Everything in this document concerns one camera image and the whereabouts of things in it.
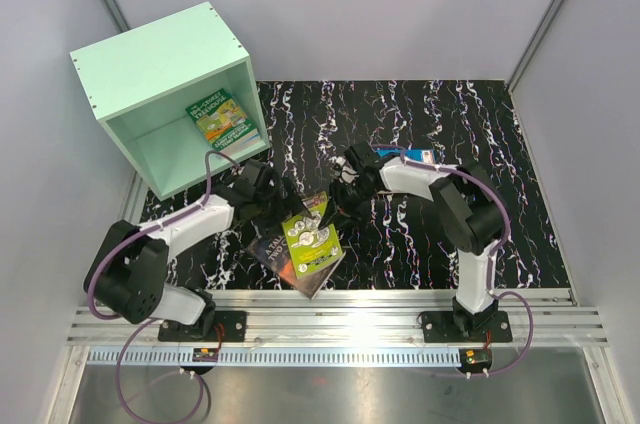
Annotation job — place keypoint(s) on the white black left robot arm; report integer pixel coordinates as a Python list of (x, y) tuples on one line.
[(128, 276)]

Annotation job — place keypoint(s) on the left small circuit board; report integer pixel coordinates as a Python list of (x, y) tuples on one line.
[(205, 355)]

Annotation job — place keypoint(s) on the aluminium mounting rail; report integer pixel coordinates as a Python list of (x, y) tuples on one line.
[(389, 318)]

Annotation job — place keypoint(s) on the right small circuit board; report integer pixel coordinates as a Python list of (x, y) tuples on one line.
[(477, 357)]

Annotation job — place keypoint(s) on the mint green open cabinet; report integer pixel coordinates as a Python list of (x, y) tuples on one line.
[(139, 84)]

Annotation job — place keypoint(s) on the black marbled table mat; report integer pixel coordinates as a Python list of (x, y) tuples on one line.
[(400, 244)]

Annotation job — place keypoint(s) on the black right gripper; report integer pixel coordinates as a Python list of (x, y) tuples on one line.
[(337, 203)]

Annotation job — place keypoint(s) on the lime green paperback book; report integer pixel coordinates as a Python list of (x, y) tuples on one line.
[(312, 249)]

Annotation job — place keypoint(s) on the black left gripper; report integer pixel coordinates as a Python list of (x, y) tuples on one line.
[(286, 208)]

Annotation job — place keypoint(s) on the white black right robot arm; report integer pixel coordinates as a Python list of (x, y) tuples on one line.
[(471, 213)]

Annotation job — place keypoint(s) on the green 104-storey treehouse book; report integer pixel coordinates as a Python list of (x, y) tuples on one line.
[(218, 114)]

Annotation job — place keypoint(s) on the dark tale two cities book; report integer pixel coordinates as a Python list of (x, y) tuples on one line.
[(274, 255)]

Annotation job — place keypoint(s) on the small circuit board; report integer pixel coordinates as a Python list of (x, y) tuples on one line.
[(205, 355), (477, 357)]

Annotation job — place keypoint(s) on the blue 26-storey treehouse book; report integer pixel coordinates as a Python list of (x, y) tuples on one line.
[(232, 143)]

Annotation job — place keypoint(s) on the white slotted cable duct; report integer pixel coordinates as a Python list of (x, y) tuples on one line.
[(281, 357)]

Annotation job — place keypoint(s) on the blue cartoon cover book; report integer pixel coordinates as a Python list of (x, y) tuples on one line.
[(420, 155)]

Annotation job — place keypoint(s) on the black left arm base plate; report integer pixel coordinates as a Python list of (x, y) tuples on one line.
[(228, 326)]

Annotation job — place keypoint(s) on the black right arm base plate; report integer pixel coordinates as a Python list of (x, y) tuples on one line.
[(439, 327)]

